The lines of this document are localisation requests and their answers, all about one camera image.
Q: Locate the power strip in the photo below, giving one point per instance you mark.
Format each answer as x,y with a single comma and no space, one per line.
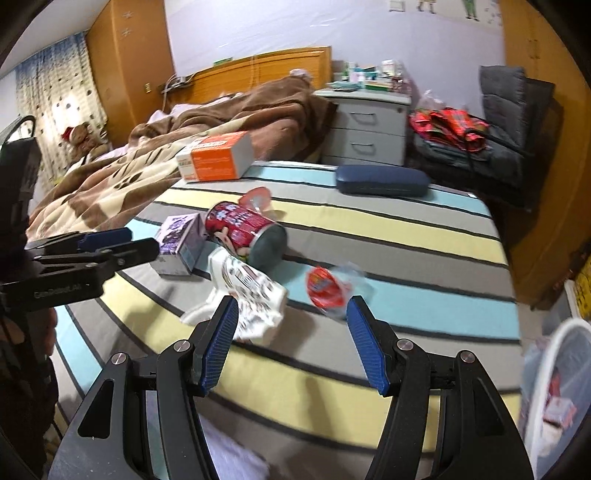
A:
178,81

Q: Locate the cartoon couple wall sticker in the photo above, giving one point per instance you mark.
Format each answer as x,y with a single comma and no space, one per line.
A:
468,9

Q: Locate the grey bedside cabinet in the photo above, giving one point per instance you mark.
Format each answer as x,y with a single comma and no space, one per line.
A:
369,124

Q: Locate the white printed plastic wrapper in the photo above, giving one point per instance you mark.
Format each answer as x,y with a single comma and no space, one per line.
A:
249,286

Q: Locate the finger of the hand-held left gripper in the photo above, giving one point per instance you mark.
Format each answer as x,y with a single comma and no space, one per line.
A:
106,237
138,251

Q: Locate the grey chair cushion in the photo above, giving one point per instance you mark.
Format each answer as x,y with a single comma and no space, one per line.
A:
501,92

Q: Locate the spotted curtain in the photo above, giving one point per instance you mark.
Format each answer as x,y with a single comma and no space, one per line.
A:
55,83

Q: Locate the pink bed sheet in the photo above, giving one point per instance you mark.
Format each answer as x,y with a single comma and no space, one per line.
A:
178,110

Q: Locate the clear pink plastic lid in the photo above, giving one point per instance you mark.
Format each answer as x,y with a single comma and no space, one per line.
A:
256,198

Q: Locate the red plaid bag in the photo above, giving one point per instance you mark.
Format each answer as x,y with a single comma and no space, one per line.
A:
443,122

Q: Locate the small purple and white carton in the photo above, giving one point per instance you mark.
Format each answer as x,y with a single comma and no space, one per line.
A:
178,244

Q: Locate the red clear plastic wrapper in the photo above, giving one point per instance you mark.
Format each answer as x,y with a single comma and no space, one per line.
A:
325,286

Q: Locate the wooden wardrobe with star stickers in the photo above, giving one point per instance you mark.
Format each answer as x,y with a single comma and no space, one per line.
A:
134,60

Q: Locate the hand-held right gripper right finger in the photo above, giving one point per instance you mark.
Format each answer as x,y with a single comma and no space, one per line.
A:
364,341

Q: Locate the yellow patterned box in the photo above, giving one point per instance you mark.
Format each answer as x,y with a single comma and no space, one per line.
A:
582,297

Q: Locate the black mesh chair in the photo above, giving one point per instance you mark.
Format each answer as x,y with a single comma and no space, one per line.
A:
540,101

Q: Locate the dark blue glasses case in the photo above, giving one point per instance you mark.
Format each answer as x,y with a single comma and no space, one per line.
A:
383,182

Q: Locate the brown blanket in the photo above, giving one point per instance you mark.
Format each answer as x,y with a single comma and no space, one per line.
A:
258,110

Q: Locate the white plastic bag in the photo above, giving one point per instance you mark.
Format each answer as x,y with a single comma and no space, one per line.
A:
429,99

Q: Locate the tall wooden wardrobe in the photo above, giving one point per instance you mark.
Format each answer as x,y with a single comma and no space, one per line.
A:
540,207

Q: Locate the red printed can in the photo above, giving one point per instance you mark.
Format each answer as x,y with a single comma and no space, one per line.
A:
235,221

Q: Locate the orange and white carton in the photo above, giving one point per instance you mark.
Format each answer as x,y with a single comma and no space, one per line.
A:
217,161

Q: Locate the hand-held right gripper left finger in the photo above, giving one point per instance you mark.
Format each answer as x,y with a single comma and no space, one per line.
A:
217,341

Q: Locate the wooden headboard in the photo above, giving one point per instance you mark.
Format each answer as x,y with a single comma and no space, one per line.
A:
277,64

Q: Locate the group of small medicine boxes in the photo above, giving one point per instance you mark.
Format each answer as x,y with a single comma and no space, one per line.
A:
369,76

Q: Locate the striped tablecloth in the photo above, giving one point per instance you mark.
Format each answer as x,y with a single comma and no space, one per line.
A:
392,258

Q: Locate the beige patterned blanket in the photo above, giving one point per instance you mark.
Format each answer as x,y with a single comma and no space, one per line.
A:
92,194

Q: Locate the brown teddy bear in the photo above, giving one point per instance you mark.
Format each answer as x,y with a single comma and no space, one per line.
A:
83,136

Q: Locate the white round bin with liner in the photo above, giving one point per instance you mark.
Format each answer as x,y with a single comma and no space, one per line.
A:
563,369

